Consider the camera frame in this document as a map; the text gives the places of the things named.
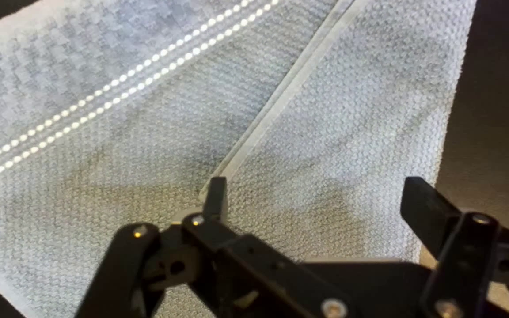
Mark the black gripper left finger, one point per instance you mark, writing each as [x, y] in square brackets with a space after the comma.
[236, 277]

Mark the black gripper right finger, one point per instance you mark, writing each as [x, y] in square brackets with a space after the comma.
[471, 252]

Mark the light blue towel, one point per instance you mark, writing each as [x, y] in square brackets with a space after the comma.
[315, 112]

